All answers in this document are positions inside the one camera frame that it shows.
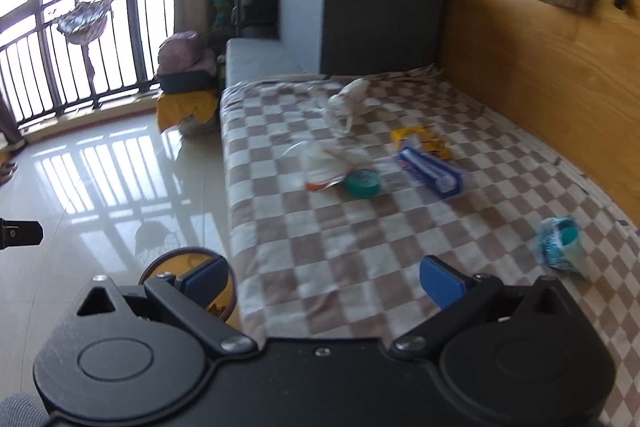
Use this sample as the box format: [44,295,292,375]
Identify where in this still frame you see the stacked water bottles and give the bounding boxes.
[209,0,239,38]

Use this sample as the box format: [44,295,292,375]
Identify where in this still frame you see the crumpled teal white wrapper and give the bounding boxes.
[537,216,584,279]

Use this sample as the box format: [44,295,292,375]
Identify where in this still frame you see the brown white checkered blanket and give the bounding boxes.
[219,64,640,427]

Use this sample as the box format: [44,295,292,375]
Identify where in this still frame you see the white plastic bag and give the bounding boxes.
[312,77,374,136]

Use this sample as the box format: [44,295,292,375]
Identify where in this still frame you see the pink cloth bundle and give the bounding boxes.
[157,31,204,73]

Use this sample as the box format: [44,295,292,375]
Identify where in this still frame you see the teal round lid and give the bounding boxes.
[343,168,384,198]

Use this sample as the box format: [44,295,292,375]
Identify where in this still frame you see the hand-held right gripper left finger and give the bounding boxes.
[69,256,259,360]

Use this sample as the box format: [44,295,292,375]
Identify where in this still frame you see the grey fabric storage box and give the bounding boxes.
[274,0,454,76]

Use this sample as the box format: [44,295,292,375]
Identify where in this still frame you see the yellow paper packet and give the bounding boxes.
[389,124,451,160]

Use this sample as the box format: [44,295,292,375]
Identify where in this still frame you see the dark curtain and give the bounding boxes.
[0,91,24,148]

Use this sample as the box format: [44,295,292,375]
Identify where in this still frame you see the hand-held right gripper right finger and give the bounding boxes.
[389,256,583,360]

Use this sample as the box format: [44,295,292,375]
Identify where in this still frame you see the blue tissue packet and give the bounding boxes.
[397,146,464,200]

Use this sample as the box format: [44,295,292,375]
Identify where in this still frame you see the yellow cloth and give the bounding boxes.
[155,89,221,133]

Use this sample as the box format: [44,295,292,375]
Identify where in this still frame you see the black tray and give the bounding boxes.
[157,69,219,96]

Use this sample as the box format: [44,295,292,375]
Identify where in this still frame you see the grey bench cushion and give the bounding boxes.
[224,38,322,90]

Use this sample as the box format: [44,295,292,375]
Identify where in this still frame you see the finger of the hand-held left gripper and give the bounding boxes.
[0,217,45,251]

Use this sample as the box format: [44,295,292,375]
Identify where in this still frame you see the hanging net basket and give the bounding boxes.
[54,0,111,88]

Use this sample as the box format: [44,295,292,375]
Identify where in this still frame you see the translucent yellow waste bin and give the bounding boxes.
[138,245,239,324]

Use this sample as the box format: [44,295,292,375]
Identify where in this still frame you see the white printed bag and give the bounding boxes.
[179,114,219,138]

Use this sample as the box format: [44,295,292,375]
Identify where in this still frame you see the black balcony railing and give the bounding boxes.
[0,0,176,128]

